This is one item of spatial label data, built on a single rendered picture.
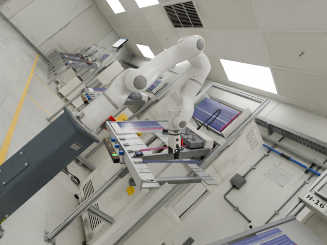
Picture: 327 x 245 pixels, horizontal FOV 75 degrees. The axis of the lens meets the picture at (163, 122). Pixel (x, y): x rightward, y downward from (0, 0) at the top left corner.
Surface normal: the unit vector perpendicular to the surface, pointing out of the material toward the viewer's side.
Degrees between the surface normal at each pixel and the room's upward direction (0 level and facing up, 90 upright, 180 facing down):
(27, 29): 90
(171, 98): 90
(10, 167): 90
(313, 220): 90
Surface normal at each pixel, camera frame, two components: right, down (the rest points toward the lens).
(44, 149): -0.26, -0.43
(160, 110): 0.44, 0.36
